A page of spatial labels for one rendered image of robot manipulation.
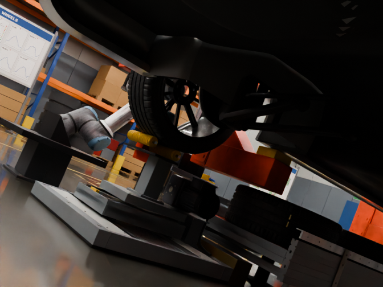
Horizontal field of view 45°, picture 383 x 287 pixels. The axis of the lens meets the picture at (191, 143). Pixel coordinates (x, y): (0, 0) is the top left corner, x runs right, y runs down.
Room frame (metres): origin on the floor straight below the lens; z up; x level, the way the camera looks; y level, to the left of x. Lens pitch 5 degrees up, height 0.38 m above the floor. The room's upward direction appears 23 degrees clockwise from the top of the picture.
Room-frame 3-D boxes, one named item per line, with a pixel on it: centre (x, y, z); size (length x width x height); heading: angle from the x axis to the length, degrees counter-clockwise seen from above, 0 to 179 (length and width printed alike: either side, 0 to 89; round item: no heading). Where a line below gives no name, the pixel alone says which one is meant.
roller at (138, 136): (2.50, 0.26, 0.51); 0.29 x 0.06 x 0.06; 36
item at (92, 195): (2.48, 0.16, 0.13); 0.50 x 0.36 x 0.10; 126
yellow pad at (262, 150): (2.52, -0.44, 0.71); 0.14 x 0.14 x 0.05; 36
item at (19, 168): (3.19, 0.88, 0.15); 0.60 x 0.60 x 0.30; 35
